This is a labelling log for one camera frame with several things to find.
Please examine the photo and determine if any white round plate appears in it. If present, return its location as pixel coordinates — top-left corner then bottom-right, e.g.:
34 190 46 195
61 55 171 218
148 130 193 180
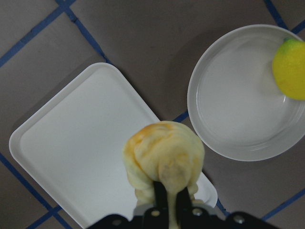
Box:
187 24 305 161

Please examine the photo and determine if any white rectangular tray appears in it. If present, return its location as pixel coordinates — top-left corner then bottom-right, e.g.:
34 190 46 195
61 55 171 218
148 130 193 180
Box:
9 62 218 228

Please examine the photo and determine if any yellow toy lemon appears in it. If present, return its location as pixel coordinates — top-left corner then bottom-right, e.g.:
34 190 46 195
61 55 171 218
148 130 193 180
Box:
272 39 305 100

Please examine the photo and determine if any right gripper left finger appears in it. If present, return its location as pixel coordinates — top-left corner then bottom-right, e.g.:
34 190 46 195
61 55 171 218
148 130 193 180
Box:
153 181 167 208

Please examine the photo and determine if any yellow toy bread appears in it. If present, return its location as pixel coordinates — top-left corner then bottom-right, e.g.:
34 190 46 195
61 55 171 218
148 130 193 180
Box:
122 121 205 229

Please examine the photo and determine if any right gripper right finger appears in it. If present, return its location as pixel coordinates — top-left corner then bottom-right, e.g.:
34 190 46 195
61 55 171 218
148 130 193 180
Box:
176 187 192 210

